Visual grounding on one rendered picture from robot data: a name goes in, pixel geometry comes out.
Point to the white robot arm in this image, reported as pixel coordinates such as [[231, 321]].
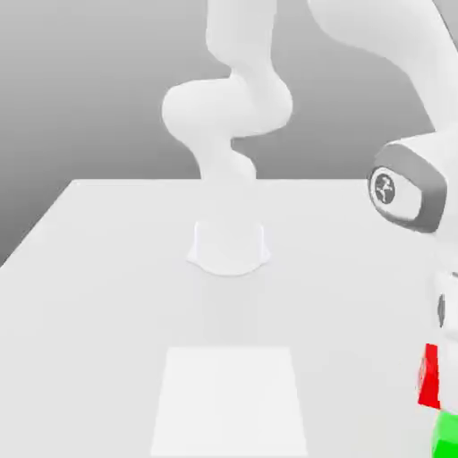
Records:
[[229, 107]]

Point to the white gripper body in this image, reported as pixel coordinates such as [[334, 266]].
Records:
[[449, 307]]

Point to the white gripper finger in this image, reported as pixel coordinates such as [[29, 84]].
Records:
[[449, 375]]

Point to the small red cube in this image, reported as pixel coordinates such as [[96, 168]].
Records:
[[429, 383]]

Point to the small green cube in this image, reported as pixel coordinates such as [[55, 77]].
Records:
[[446, 434]]

